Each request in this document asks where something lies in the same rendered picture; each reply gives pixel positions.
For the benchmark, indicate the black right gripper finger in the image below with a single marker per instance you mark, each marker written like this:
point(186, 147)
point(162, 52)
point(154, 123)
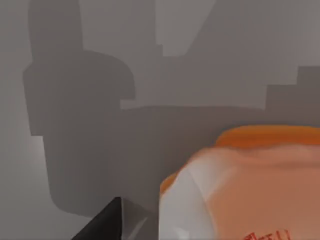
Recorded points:
point(105, 222)

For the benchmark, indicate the orange and white bottle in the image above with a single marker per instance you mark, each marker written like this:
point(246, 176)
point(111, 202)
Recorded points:
point(245, 190)

